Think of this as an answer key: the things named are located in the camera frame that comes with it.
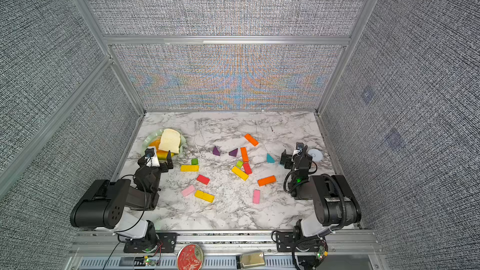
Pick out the orange block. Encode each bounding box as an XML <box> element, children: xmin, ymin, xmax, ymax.
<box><xmin>244</xmin><ymin>134</ymin><xmax>259</xmax><ymax>146</ymax></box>
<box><xmin>257</xmin><ymin>176</ymin><xmax>276</xmax><ymax>187</ymax></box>
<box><xmin>241</xmin><ymin>147</ymin><xmax>250</xmax><ymax>163</ymax></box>

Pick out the purple triangle block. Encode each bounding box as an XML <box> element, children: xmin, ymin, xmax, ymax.
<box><xmin>212</xmin><ymin>146</ymin><xmax>221</xmax><ymax>156</ymax></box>
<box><xmin>228</xmin><ymin>148</ymin><xmax>239</xmax><ymax>157</ymax></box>

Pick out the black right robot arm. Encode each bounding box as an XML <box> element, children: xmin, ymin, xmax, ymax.
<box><xmin>272</xmin><ymin>149</ymin><xmax>362</xmax><ymax>253</ymax></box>

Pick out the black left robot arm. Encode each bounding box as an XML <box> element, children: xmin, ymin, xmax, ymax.
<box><xmin>70</xmin><ymin>147</ymin><xmax>178</xmax><ymax>255</ymax></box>

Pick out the white lidded cup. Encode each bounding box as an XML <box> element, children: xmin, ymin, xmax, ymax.
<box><xmin>307</xmin><ymin>148</ymin><xmax>325</xmax><ymax>163</ymax></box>

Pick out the toy orange slice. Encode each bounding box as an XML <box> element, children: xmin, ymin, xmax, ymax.
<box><xmin>149</xmin><ymin>138</ymin><xmax>168</xmax><ymax>160</ymax></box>

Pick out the teal triangle block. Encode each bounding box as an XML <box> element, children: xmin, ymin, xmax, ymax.
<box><xmin>266</xmin><ymin>154</ymin><xmax>275</xmax><ymax>164</ymax></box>

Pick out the green wavy plate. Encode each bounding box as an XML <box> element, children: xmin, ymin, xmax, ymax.
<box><xmin>142</xmin><ymin>129</ymin><xmax>186</xmax><ymax>157</ymax></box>

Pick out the toy bread slice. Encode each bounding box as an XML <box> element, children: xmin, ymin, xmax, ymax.
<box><xmin>158</xmin><ymin>129</ymin><xmax>181</xmax><ymax>154</ymax></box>

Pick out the yellow block left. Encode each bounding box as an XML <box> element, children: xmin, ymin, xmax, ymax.
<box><xmin>181</xmin><ymin>165</ymin><xmax>200</xmax><ymax>172</ymax></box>

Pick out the yellow block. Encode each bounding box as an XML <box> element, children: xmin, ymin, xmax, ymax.
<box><xmin>194</xmin><ymin>190</ymin><xmax>215</xmax><ymax>203</ymax></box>
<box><xmin>232</xmin><ymin>166</ymin><xmax>249</xmax><ymax>181</ymax></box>
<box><xmin>181</xmin><ymin>165</ymin><xmax>200</xmax><ymax>172</ymax></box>

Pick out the red block right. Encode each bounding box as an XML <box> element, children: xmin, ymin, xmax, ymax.
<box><xmin>242</xmin><ymin>162</ymin><xmax>253</xmax><ymax>175</ymax></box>

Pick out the red block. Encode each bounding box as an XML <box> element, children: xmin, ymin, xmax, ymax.
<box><xmin>242</xmin><ymin>162</ymin><xmax>253</xmax><ymax>175</ymax></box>
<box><xmin>196</xmin><ymin>174</ymin><xmax>210</xmax><ymax>185</ymax></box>

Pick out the pink block left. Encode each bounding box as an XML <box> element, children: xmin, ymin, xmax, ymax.
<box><xmin>181</xmin><ymin>185</ymin><xmax>196</xmax><ymax>198</ymax></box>

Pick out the pink block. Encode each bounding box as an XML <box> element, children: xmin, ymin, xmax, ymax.
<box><xmin>181</xmin><ymin>185</ymin><xmax>196</xmax><ymax>198</ymax></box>
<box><xmin>252</xmin><ymin>189</ymin><xmax>261</xmax><ymax>205</ymax></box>

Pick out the pink block right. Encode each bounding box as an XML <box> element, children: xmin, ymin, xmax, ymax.
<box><xmin>252</xmin><ymin>189</ymin><xmax>261</xmax><ymax>205</ymax></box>

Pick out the yellow block centre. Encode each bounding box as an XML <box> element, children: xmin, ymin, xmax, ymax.
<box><xmin>232</xmin><ymin>166</ymin><xmax>249</xmax><ymax>181</ymax></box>

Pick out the red block left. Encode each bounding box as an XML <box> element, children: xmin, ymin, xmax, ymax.
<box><xmin>196</xmin><ymin>174</ymin><xmax>210</xmax><ymax>185</ymax></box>

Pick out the yellow block near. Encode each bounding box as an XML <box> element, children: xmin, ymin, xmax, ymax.
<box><xmin>194</xmin><ymin>190</ymin><xmax>215</xmax><ymax>203</ymax></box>

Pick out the red round tin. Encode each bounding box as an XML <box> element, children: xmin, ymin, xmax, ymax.
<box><xmin>177</xmin><ymin>244</ymin><xmax>205</xmax><ymax>270</ymax></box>

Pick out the gold metal box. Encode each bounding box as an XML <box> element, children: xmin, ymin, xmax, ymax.
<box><xmin>236</xmin><ymin>251</ymin><xmax>266</xmax><ymax>270</ymax></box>

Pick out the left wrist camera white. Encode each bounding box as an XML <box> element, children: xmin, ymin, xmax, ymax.
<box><xmin>145</xmin><ymin>147</ymin><xmax>160</xmax><ymax>167</ymax></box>

